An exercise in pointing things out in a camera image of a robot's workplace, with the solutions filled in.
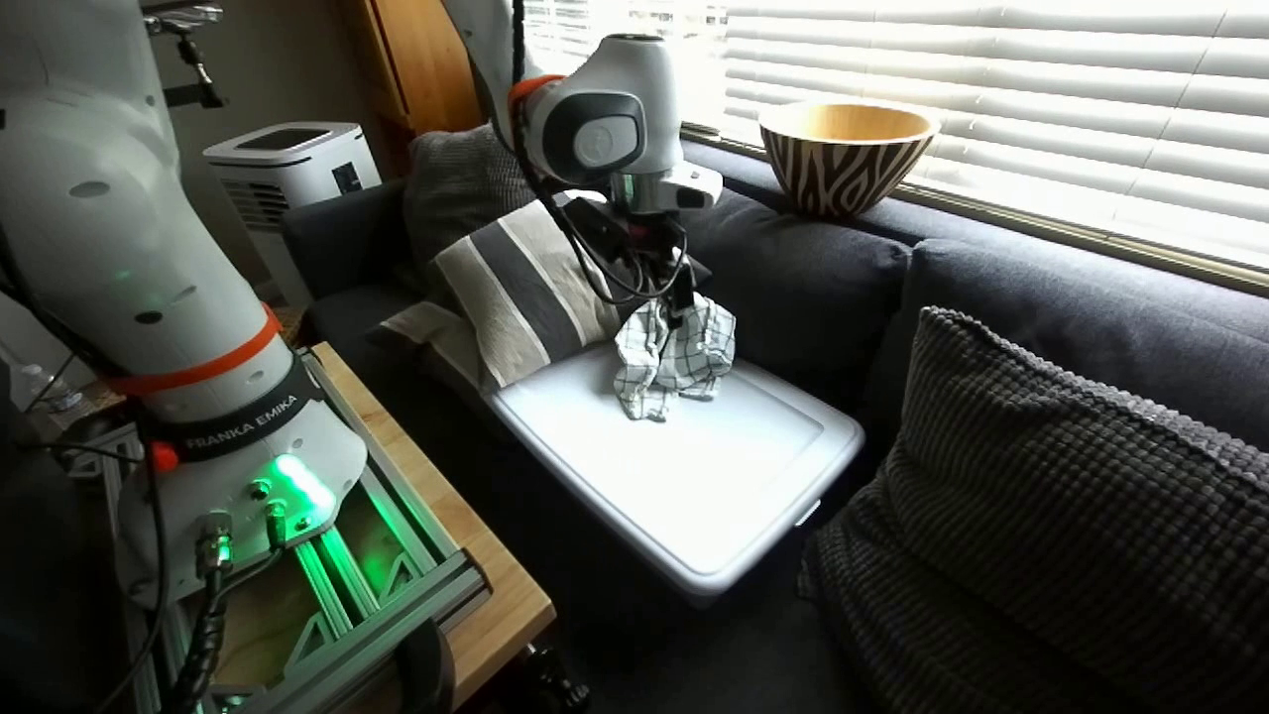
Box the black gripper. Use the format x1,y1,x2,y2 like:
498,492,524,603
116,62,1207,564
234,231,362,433
566,195,706,328

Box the white green-checked towel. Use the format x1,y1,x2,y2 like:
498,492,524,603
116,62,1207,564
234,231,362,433
606,291,743,426

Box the dark blue sofa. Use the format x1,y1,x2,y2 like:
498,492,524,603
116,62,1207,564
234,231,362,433
280,129,1269,714

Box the grey beige striped pillow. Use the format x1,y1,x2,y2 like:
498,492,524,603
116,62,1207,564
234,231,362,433
430,195,624,395

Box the zebra pattern wooden bowl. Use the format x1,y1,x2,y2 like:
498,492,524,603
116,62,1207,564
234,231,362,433
758,95,943,222

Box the plain grey cushion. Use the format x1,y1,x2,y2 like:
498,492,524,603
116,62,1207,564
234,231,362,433
402,120,538,271

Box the brown wooden cabinet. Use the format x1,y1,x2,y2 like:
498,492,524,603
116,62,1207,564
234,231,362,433
348,0,489,140

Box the light wooden table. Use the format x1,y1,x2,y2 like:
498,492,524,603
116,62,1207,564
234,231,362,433
210,336,561,709

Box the white air purifier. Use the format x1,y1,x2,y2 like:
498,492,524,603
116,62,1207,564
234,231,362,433
201,120,385,311

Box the white window blinds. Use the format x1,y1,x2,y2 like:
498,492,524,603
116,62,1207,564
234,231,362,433
521,0,1269,276

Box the dark textured cushion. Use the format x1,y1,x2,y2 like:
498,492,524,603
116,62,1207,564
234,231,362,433
804,307,1269,714

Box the green metal mounting frame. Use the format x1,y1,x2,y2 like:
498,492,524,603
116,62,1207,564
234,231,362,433
122,349,493,714

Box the black camera stand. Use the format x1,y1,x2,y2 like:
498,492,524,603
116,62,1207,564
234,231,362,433
138,0,230,114

